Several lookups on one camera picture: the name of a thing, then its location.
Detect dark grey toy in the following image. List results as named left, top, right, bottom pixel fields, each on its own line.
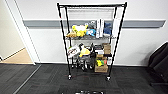
left=73, top=55, right=90, bottom=71

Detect dark stacked boxes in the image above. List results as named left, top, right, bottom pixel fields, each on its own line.
left=94, top=43, right=105, bottom=56

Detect grey plush toy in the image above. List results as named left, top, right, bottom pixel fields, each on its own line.
left=87, top=20, right=98, bottom=30

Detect black chair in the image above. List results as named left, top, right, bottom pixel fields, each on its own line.
left=147, top=40, right=168, bottom=88

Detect blue plush toy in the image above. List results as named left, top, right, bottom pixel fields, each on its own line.
left=86, top=28, right=97, bottom=37

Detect wide white box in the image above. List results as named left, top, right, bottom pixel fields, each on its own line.
left=111, top=17, right=121, bottom=38

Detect small cardboard box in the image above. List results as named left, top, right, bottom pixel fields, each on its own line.
left=102, top=42, right=112, bottom=56

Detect white red snack bag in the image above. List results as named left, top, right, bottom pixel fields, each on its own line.
left=66, top=45, right=81, bottom=58

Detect tall white box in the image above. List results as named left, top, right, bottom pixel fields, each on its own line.
left=99, top=18, right=105, bottom=39
left=95, top=18, right=101, bottom=39

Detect yellow plush toy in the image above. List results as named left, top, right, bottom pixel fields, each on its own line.
left=72, top=23, right=89, bottom=38

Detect black wire shelf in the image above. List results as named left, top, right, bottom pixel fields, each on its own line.
left=56, top=2, right=129, bottom=82

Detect brown plush toy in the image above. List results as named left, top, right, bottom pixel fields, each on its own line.
left=66, top=31, right=78, bottom=39

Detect yellow green toy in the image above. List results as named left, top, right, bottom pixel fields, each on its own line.
left=96, top=58, right=105, bottom=67

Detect narrow black bag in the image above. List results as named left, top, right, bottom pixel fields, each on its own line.
left=89, top=44, right=98, bottom=70

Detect white door frame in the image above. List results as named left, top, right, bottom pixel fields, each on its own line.
left=4, top=0, right=41, bottom=65

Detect large cardboard box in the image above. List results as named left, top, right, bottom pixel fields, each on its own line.
left=94, top=56, right=110, bottom=74

